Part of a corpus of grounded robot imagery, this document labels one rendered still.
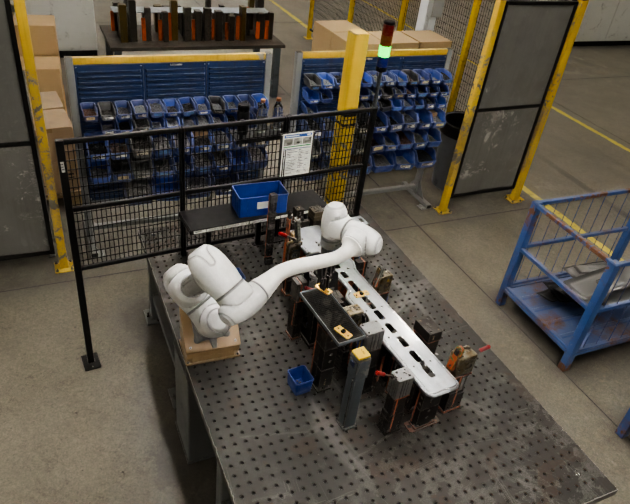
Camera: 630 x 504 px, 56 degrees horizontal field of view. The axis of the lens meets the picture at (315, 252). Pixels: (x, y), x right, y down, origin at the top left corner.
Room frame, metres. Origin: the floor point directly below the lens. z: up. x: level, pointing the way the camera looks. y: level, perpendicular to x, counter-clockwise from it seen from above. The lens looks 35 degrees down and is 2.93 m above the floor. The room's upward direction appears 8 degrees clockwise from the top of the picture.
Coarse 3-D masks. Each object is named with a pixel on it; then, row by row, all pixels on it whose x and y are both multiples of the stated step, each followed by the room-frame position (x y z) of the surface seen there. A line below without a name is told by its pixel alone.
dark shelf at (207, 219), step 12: (300, 192) 3.35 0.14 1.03; (312, 192) 3.38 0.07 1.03; (228, 204) 3.09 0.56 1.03; (288, 204) 3.19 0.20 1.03; (300, 204) 3.21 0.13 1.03; (312, 204) 3.22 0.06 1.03; (324, 204) 3.24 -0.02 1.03; (180, 216) 2.90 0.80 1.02; (192, 216) 2.90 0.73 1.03; (204, 216) 2.92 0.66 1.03; (216, 216) 2.94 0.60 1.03; (228, 216) 2.96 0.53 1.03; (252, 216) 2.99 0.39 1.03; (264, 216) 3.01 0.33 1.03; (276, 216) 3.04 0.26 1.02; (192, 228) 2.78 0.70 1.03; (204, 228) 2.80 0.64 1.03; (216, 228) 2.83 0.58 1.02
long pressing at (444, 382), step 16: (304, 240) 2.86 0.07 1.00; (320, 240) 2.88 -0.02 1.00; (352, 272) 2.62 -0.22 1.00; (352, 288) 2.48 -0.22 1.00; (368, 288) 2.49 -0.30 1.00; (352, 304) 2.34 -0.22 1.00; (384, 304) 2.38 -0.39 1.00; (384, 320) 2.26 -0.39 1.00; (400, 320) 2.27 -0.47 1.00; (384, 336) 2.14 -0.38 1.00; (400, 336) 2.16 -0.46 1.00; (416, 336) 2.17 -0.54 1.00; (400, 352) 2.05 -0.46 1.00; (416, 352) 2.06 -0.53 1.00; (416, 368) 1.96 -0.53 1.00; (432, 368) 1.97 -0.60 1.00; (416, 384) 1.87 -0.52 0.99; (432, 384) 1.87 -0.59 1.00; (448, 384) 1.88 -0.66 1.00
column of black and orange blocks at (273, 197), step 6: (270, 198) 2.98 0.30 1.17; (276, 198) 2.99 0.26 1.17; (270, 204) 2.98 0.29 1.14; (276, 204) 3.00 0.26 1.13; (270, 210) 2.98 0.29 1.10; (270, 216) 2.98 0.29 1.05; (270, 222) 2.98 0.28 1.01; (270, 228) 2.99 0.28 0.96; (270, 234) 2.98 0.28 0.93; (270, 240) 2.98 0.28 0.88; (270, 246) 2.99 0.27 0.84; (270, 252) 2.99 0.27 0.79; (264, 258) 2.99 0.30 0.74; (270, 258) 2.99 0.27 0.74; (270, 264) 2.99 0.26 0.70
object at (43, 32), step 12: (12, 12) 6.40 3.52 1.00; (36, 24) 5.95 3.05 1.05; (48, 24) 6.00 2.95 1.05; (36, 36) 5.91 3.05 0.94; (48, 36) 5.96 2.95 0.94; (36, 48) 5.90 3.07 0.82; (48, 48) 5.95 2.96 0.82; (36, 60) 5.78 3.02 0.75; (48, 60) 5.82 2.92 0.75; (48, 72) 5.59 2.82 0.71; (60, 72) 5.76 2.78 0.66; (48, 84) 5.58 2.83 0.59; (60, 84) 5.62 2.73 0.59; (60, 96) 5.62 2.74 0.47
